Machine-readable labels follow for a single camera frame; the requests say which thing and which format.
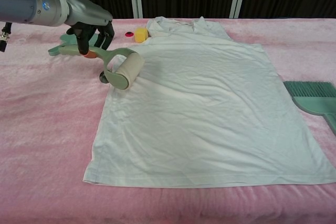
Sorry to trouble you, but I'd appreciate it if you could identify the pink fluffy blanket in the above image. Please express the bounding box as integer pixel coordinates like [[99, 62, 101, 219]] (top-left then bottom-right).
[[0, 18, 336, 224]]

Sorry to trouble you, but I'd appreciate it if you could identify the yellow sponge block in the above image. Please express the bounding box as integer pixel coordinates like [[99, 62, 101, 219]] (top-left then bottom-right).
[[134, 26, 150, 44]]

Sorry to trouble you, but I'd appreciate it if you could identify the green lint roller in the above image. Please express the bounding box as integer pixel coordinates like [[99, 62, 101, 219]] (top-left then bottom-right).
[[59, 45, 146, 90]]

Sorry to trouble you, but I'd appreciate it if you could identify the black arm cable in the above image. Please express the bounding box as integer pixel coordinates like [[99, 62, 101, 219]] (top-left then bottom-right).
[[0, 21, 13, 53]]

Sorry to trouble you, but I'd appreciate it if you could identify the green plastic hand brush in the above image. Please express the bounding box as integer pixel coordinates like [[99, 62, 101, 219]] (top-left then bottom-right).
[[282, 81, 336, 130]]

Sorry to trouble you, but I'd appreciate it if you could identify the green plastic dustpan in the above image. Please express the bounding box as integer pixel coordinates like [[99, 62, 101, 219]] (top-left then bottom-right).
[[47, 30, 104, 57]]

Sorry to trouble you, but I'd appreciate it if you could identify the white sleeveless shirt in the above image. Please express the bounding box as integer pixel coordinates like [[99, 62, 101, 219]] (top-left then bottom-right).
[[82, 16, 336, 189]]

